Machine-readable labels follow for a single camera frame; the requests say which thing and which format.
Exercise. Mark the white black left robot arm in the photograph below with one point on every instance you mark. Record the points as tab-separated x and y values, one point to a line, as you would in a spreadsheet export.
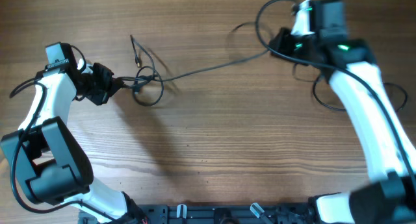
48	168

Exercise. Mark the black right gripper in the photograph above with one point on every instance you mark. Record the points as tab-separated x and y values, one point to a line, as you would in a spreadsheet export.
284	45

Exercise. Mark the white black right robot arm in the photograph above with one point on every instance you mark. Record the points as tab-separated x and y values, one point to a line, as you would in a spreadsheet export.
319	38

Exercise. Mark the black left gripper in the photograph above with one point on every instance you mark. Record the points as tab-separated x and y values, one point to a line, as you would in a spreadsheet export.
111	86

